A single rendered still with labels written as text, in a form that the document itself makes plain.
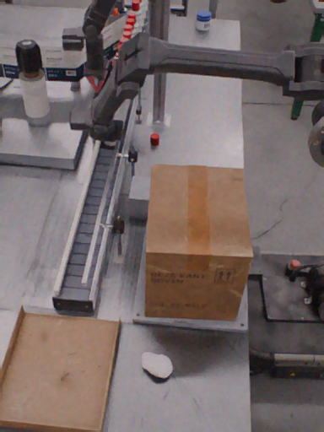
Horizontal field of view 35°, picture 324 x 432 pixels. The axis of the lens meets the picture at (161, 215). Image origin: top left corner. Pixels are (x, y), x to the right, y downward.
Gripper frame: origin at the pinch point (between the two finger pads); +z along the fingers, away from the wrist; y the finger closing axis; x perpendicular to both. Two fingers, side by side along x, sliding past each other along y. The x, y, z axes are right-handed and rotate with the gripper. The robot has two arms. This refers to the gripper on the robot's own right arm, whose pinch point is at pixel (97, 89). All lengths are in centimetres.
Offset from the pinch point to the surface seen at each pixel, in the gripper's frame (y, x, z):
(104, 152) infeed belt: 16.1, 4.4, 13.9
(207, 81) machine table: -41, 39, 19
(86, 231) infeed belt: 52, 5, 14
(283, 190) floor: -69, 90, 101
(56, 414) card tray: 104, 8, 19
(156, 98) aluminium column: -8.8, 19.7, 7.4
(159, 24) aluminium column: -8.7, 19.7, -20.6
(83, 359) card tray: 90, 11, 19
